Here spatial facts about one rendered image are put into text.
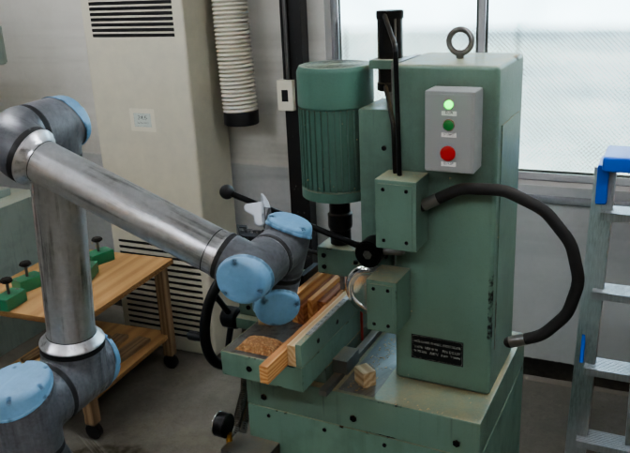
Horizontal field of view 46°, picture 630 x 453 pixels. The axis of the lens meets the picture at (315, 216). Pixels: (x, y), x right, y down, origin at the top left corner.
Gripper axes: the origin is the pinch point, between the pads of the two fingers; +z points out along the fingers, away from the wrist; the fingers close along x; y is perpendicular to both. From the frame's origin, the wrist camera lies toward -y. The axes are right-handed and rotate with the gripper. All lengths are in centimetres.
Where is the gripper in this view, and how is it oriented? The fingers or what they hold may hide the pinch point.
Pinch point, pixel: (259, 222)
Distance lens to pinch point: 177.9
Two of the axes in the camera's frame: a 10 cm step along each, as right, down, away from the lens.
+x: -2.1, 8.8, 4.3
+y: -9.5, -0.8, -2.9
